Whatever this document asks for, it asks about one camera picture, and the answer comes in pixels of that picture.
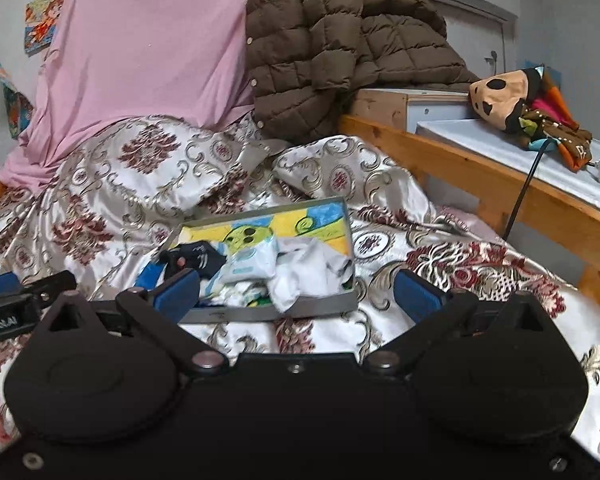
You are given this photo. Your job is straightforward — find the wall poster lower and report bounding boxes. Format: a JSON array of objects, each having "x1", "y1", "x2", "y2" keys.
[{"x1": 0, "y1": 63, "x2": 33, "y2": 139}]

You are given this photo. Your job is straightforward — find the wall poster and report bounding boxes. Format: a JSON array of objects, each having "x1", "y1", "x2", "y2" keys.
[
  {"x1": 23, "y1": 0, "x2": 65, "y2": 56},
  {"x1": 0, "y1": 63, "x2": 33, "y2": 139}
]

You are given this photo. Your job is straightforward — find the wall poster upper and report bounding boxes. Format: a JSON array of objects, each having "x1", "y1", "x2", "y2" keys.
[{"x1": 23, "y1": 0, "x2": 65, "y2": 56}]

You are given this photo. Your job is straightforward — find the plush doll with tan face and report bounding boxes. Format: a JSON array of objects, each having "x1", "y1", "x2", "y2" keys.
[{"x1": 468, "y1": 65, "x2": 593, "y2": 172}]

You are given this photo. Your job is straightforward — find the wooden box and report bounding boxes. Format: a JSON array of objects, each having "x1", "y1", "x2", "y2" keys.
[{"x1": 349, "y1": 88, "x2": 474, "y2": 133}]

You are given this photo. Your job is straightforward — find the black cable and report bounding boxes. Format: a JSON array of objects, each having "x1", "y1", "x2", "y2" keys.
[{"x1": 502, "y1": 138, "x2": 556, "y2": 242}]

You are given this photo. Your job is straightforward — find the grey tray with colourful lining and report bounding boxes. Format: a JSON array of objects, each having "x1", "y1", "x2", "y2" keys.
[{"x1": 135, "y1": 198, "x2": 358, "y2": 324}]

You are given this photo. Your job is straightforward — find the brown quilted jacket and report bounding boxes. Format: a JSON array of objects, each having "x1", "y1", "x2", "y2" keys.
[{"x1": 246, "y1": 0, "x2": 477, "y2": 144}]

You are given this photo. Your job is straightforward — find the white wet wipes pack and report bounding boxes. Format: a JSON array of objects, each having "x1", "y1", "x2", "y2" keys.
[{"x1": 200, "y1": 237, "x2": 278, "y2": 308}]

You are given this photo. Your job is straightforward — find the white mattress board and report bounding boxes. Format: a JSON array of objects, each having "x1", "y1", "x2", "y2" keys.
[{"x1": 416, "y1": 119, "x2": 600, "y2": 210}]

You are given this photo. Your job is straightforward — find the wooden bed frame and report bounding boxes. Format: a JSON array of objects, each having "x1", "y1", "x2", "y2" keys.
[{"x1": 0, "y1": 116, "x2": 600, "y2": 304}]

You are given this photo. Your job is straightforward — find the pink cloth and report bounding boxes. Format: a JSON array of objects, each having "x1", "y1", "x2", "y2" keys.
[{"x1": 0, "y1": 0, "x2": 253, "y2": 194}]

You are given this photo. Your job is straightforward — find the black sock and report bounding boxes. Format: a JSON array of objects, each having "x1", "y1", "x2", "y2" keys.
[{"x1": 159, "y1": 240, "x2": 226, "y2": 280}]

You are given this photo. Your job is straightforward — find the white crumpled cloth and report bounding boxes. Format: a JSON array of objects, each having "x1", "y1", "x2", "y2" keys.
[{"x1": 266, "y1": 237, "x2": 354, "y2": 313}]

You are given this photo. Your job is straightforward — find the floral satin bedspread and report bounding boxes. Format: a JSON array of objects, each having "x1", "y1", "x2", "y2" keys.
[{"x1": 0, "y1": 116, "x2": 600, "y2": 460}]

